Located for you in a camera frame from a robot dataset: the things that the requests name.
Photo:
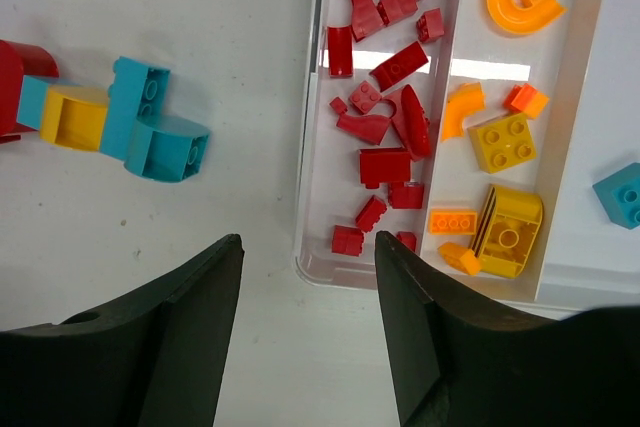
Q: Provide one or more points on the teal 2x2 lego brick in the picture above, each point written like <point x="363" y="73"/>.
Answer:
<point x="619" y="196"/>

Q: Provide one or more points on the yellow 2x2 lego brick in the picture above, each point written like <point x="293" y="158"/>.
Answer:
<point x="502" y="143"/>

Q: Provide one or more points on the yellow rounded lego piece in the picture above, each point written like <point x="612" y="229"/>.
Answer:
<point x="507" y="229"/>

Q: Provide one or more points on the teal and yellow lego assembly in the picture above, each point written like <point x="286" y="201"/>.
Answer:
<point x="126" y="121"/>

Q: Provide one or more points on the white sorting tray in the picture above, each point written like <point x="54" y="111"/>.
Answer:
<point x="586" y="62"/>

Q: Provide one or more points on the orange yellow lego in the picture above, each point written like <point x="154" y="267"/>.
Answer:
<point x="527" y="100"/>

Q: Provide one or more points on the orange 1x3 lego plate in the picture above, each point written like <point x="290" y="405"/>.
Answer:
<point x="452" y="222"/>

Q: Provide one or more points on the orange curved lego piece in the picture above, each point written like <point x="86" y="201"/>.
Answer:
<point x="467" y="100"/>

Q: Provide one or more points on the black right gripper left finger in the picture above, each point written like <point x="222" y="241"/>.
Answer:
<point x="154" y="356"/>

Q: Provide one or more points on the orange wedge lego piece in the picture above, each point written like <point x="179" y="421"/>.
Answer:
<point x="460" y="258"/>

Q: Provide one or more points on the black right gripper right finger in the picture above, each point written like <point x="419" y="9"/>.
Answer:
<point x="459" y="358"/>

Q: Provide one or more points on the red rounded lego assembly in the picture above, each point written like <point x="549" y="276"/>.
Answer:
<point x="17" y="61"/>

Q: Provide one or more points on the red legos in tray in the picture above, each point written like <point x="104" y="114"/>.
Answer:
<point x="383" y="112"/>

